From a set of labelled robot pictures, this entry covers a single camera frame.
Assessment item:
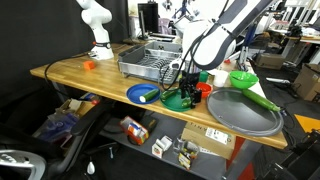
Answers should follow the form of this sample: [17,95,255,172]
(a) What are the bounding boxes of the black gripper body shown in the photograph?
[179,71,202,103]

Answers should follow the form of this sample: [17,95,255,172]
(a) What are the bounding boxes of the small cut cucumber piece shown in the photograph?
[182,99,191,108]

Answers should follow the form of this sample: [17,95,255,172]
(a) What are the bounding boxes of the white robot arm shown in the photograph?
[179,0,273,108]

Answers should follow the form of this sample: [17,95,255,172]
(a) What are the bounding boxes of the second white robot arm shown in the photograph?
[76,0,114,60]

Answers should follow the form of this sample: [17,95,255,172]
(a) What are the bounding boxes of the green plate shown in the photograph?
[160,89,191,112]

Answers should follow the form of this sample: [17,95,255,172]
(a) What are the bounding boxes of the orange bowl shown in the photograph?
[196,82,212,98]

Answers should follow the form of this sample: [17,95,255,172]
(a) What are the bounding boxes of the cucumber half on green plate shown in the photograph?
[160,89,178,100]

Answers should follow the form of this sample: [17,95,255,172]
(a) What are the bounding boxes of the cucumber half on blue plate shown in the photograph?
[139,89,159,103]

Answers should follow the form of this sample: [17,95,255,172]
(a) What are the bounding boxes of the blue plate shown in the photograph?
[126,84,160,104]

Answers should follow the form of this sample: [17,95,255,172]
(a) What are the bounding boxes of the large green bowl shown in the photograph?
[229,71,259,89]

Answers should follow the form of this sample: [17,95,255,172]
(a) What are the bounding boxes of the whole long cucumber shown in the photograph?
[242,89,280,112]

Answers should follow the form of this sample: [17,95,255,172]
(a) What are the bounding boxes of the dark green cup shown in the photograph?
[199,71,208,83]

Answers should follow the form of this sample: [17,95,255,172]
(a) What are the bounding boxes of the white mug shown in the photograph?
[213,70,229,87]

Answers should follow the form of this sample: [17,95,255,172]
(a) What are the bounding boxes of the round grey tray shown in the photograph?
[207,88,284,137]

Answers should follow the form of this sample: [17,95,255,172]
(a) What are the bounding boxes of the grey dish rack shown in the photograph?
[118,41,182,84]

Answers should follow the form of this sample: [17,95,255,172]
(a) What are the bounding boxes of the cardboard box under table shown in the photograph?
[182,122,235,159]

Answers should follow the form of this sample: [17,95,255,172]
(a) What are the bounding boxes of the red snack package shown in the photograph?
[120,116,149,145]

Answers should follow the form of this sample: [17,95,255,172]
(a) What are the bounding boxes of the black computer monitor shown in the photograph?
[138,2,159,36]

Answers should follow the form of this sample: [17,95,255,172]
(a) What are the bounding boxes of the orange cube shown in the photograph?
[83,60,95,70]

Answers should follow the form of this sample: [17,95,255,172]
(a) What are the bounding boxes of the black office chair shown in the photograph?
[0,100,113,180]

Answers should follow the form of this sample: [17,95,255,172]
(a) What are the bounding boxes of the black cable on table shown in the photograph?
[43,51,92,83]

